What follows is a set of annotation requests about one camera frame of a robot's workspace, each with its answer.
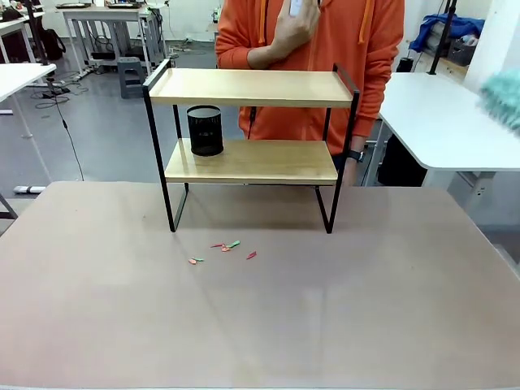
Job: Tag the black tripod pole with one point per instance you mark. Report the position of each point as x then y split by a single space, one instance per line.
443 36

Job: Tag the person's right forearm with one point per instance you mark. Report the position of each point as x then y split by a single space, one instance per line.
262 57

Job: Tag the small black object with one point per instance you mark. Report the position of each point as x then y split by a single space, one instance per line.
406 66

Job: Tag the person's right hand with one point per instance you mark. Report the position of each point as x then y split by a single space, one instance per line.
294 30

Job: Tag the black stand pole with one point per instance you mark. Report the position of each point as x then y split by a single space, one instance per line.
38 36

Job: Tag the black wristwatch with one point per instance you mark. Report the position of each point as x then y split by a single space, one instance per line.
356 156

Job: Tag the person's left forearm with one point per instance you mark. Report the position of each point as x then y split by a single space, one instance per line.
356 143

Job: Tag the grey-legged lab desk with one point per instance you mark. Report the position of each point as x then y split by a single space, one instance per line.
105 14

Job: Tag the white rounded box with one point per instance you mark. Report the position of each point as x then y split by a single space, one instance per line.
295 7

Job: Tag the teal microfibre duster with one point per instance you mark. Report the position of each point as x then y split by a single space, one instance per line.
501 99

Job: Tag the white power strip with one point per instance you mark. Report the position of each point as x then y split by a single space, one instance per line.
29 189

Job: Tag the grey storage crate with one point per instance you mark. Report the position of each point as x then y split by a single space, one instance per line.
461 50

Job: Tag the black mesh pen holder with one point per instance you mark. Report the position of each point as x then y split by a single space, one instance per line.
205 132

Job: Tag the large white side table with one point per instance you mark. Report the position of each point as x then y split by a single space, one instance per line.
430 118

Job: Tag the blue cloth bundle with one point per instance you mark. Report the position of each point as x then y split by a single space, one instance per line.
438 30

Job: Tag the grey plastic step stool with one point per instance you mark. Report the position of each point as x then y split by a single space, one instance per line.
131 77

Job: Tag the black backpack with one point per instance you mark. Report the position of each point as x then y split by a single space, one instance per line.
53 44

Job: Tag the small white side table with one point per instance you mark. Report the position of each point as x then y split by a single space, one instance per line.
20 79

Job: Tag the wooden two-tier black-frame shelf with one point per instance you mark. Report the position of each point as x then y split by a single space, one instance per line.
284 92

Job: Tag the person's orange hoodie torso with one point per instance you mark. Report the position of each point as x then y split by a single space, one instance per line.
308 101

